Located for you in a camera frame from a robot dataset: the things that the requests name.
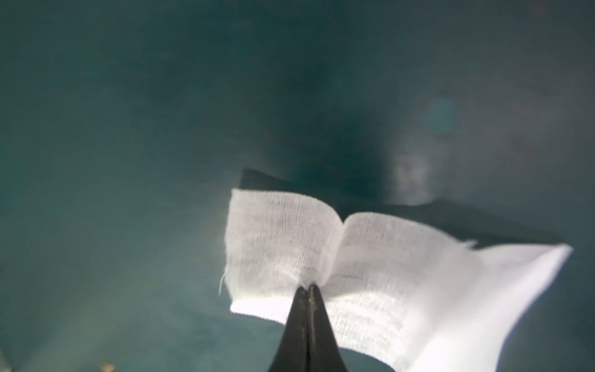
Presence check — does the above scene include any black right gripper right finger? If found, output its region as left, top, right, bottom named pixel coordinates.
left=308, top=285, right=348, bottom=372

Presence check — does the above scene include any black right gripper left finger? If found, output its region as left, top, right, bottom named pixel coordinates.
left=268, top=287, right=309, bottom=372

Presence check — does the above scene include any white gauze wipe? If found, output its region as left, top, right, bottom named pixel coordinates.
left=224, top=188, right=573, bottom=371

